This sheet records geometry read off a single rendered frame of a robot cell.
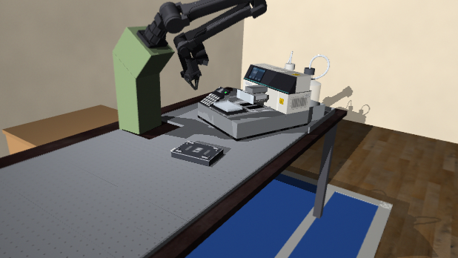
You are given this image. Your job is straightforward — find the white plastic bottle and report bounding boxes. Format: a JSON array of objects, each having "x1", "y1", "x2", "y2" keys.
[
  {"x1": 304, "y1": 67, "x2": 322, "y2": 107},
  {"x1": 285, "y1": 63, "x2": 295, "y2": 70}
]

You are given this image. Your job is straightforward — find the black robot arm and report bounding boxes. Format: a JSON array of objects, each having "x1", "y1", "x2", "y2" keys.
[{"x1": 136, "y1": 0, "x2": 267, "y2": 73}]

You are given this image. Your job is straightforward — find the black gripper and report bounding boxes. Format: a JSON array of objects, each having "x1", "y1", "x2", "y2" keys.
[{"x1": 180, "y1": 60, "x2": 202, "y2": 90}]

